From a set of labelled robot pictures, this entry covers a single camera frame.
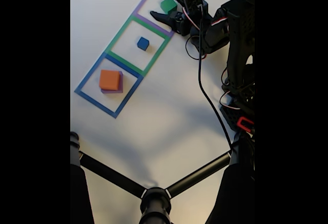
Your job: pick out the green cube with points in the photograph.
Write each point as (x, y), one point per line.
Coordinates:
(167, 4)

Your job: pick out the small blue cube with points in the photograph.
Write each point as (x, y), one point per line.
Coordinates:
(143, 43)

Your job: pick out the orange block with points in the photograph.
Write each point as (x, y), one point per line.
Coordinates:
(109, 79)

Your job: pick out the purple tape square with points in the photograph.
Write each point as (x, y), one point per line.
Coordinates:
(151, 23)

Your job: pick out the green tape square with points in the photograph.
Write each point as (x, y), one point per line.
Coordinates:
(125, 63)

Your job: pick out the purple block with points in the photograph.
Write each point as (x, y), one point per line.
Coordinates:
(121, 85)

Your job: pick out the red clamp part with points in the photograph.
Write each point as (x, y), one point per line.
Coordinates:
(239, 122)

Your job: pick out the blue tape square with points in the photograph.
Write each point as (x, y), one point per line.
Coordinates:
(94, 104)

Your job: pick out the black tripod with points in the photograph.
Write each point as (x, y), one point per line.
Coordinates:
(155, 203)

